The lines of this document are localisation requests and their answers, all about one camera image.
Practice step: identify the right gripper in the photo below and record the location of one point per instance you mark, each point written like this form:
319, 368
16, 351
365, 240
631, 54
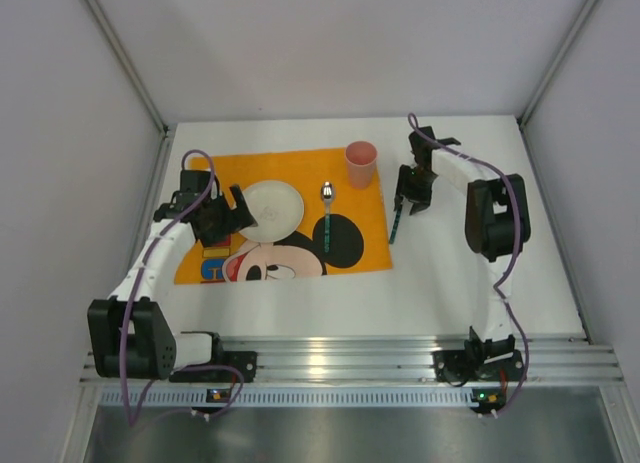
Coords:
415, 189

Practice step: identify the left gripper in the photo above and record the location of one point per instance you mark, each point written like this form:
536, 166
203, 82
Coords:
226, 215

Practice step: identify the green handled fork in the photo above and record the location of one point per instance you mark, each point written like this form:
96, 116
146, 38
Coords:
398, 207

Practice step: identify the cream round plate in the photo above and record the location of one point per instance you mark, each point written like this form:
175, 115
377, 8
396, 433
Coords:
278, 209

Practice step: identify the pink plastic cup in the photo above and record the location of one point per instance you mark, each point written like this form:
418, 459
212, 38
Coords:
361, 157

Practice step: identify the orange cartoon cloth placemat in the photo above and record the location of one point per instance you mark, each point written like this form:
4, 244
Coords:
358, 224

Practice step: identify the green handled spoon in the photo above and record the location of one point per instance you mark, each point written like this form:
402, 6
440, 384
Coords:
328, 196

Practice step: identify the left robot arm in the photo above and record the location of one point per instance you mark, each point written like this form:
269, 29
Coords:
129, 333

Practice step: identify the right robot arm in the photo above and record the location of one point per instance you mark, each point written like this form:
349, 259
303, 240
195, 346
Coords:
496, 227

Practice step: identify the left aluminium frame post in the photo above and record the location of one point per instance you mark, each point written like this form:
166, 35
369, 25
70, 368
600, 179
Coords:
110, 35

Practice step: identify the aluminium frame post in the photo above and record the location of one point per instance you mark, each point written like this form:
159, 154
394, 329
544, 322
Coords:
569, 38
110, 35

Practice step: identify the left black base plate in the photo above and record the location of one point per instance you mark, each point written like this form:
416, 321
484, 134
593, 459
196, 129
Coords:
245, 362

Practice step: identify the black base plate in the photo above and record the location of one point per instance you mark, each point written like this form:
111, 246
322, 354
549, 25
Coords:
456, 368
245, 362

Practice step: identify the aluminium mounting rail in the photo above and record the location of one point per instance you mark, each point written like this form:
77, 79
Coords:
409, 360

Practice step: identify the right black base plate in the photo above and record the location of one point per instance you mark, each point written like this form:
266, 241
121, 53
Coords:
456, 368

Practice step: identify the perforated cable duct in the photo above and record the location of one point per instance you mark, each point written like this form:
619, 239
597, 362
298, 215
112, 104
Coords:
338, 397

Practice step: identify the right aluminium frame post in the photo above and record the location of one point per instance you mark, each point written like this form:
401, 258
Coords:
569, 38

